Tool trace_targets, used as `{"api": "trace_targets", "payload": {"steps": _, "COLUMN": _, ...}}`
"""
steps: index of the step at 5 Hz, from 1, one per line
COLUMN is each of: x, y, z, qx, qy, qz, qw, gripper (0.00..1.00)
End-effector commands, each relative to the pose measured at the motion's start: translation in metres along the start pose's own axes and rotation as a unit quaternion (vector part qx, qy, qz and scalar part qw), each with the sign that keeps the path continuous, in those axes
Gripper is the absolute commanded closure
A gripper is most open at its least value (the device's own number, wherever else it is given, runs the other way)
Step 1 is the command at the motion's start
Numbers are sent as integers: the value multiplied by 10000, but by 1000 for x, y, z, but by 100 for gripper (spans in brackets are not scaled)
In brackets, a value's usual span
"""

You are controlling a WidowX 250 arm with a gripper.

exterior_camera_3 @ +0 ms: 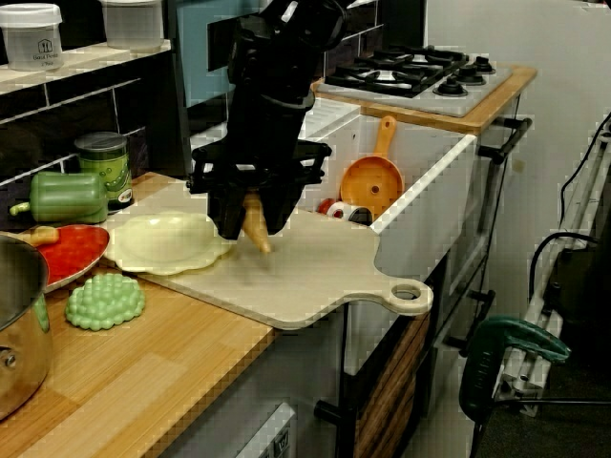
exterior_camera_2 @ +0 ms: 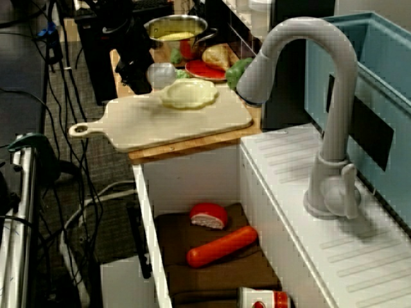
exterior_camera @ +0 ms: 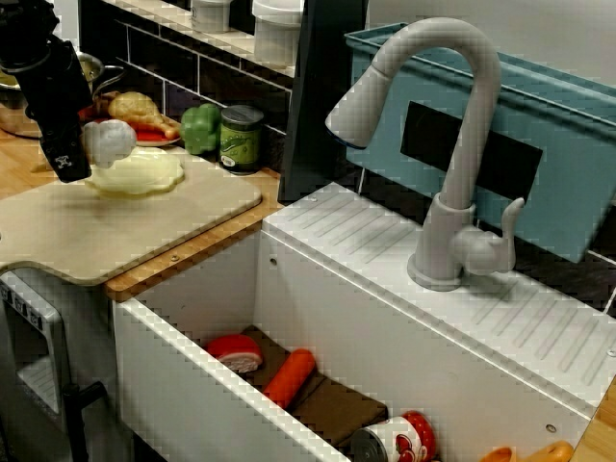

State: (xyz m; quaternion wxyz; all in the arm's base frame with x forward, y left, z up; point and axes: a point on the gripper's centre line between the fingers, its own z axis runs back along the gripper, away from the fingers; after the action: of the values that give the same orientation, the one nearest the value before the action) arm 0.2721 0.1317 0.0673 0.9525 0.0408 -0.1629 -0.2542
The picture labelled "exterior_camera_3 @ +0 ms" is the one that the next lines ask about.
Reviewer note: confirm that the stainless steel pot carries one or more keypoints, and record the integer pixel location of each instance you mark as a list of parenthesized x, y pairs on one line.
[(24, 358)]

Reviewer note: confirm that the orange toy pan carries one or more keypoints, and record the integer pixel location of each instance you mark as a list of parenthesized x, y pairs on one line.
[(372, 183)]

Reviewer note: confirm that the beige tiled ledge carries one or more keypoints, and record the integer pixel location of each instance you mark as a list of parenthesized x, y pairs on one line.
[(71, 64)]

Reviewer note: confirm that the pale yellow toy dough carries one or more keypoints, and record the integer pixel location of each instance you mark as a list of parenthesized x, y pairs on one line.
[(162, 243)]

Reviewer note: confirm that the black toy gas stove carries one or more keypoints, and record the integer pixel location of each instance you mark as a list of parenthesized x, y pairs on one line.
[(406, 76)]

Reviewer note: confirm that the green peas toy can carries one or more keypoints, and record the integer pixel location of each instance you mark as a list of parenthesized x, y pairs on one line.
[(105, 167)]

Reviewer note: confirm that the white toy sink unit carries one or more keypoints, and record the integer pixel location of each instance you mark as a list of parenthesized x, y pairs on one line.
[(429, 214)]

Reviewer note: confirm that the light wooden cutting board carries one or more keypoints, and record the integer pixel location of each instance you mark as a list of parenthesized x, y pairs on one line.
[(296, 286)]

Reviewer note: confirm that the white printed storage jar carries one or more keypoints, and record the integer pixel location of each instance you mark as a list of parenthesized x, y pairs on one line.
[(31, 43)]

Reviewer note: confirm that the toy chicken drumstick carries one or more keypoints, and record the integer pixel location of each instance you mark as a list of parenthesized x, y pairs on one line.
[(43, 235)]

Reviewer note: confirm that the toy ice cream cone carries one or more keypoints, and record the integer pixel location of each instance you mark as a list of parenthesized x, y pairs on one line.
[(255, 224)]

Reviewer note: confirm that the green toy bell pepper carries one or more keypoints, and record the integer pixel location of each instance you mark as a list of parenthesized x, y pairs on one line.
[(67, 198)]

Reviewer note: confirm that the dark vertical post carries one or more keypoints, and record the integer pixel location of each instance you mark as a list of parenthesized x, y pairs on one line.
[(174, 119)]

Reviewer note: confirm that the wood grain cabinet door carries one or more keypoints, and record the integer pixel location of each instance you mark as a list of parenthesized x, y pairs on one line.
[(391, 391)]

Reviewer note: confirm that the aluminium frame rail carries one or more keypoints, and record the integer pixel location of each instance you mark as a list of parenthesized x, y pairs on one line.
[(587, 200)]

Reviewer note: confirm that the red toy plate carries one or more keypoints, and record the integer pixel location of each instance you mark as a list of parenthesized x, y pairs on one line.
[(71, 253)]

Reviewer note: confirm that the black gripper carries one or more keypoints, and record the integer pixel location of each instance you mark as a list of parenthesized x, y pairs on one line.
[(267, 143)]

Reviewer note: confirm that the green clamp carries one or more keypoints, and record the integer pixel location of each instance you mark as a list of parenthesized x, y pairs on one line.
[(487, 362)]

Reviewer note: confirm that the green toy grapes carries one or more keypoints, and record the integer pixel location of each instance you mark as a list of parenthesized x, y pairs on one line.
[(105, 303)]

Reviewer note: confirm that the red white tomato can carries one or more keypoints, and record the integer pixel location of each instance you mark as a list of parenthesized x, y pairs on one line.
[(343, 210)]

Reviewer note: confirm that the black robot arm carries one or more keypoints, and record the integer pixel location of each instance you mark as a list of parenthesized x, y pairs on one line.
[(286, 47)]

